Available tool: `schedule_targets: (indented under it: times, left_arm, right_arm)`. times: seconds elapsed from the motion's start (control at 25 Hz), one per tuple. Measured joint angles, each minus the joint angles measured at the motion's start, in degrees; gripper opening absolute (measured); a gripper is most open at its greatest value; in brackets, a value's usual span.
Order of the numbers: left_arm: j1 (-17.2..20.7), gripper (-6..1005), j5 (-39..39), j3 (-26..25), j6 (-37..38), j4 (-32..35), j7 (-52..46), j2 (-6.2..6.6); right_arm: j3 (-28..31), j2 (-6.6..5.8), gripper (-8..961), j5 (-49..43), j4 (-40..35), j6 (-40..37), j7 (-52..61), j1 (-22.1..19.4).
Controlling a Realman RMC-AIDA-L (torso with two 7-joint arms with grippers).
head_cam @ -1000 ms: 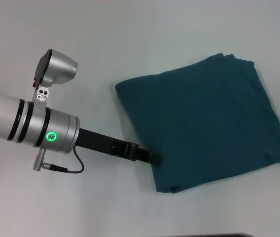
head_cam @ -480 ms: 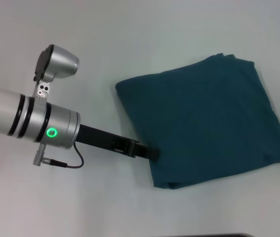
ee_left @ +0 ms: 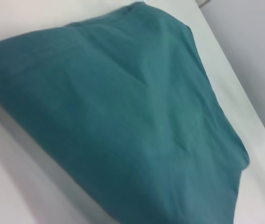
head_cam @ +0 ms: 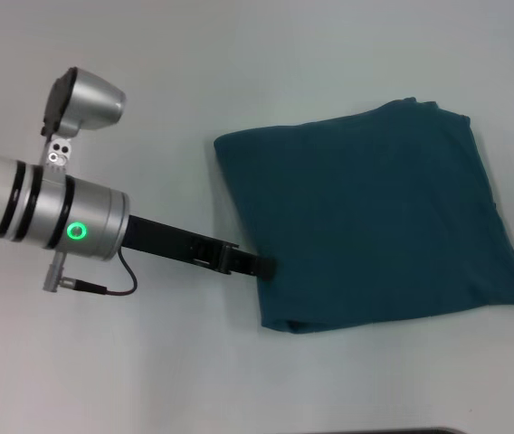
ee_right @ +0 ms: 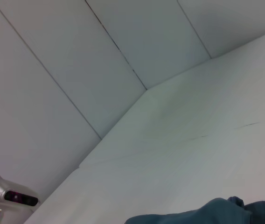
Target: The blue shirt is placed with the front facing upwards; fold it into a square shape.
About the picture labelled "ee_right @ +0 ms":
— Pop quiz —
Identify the teal t-shirt with FREE print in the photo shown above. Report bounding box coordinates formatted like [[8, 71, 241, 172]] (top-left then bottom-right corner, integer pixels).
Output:
[[125, 196, 265, 224]]

